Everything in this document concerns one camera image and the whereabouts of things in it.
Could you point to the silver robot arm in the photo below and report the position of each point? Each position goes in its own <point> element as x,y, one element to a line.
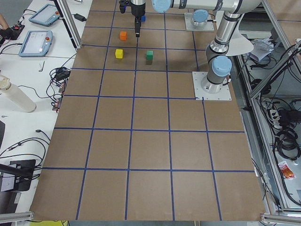
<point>219,64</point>
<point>199,17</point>

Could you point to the blue teach pendant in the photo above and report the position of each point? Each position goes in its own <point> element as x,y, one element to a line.
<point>46,16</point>
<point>36,44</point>

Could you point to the far blue teach pendant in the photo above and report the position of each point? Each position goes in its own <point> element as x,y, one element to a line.
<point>46,16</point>

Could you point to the yellow wooden block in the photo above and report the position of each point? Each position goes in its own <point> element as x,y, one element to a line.
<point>119,53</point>

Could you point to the red snack packet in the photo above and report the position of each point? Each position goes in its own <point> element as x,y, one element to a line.
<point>286,171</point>

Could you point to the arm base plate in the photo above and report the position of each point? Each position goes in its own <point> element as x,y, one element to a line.
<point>204,90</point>
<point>192,25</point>

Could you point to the white chair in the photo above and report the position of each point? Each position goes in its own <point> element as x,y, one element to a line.
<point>238,44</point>

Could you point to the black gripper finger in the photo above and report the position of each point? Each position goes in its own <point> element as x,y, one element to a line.
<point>138,21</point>

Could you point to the orange wooden block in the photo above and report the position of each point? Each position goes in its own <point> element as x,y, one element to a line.
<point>123,35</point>

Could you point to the black power adapter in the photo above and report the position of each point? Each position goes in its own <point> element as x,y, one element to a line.
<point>79,17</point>

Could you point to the green wooden block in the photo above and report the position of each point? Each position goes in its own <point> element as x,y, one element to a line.
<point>149,55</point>

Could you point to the aluminium frame post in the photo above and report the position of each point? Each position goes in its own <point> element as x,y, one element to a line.
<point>65,14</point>

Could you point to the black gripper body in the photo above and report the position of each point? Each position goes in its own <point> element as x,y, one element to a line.
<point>136,10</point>

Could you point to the white cardboard tube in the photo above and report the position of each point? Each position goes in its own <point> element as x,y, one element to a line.
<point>17,96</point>

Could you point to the near blue teach pendant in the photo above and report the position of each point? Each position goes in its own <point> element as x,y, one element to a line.
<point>36,44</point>

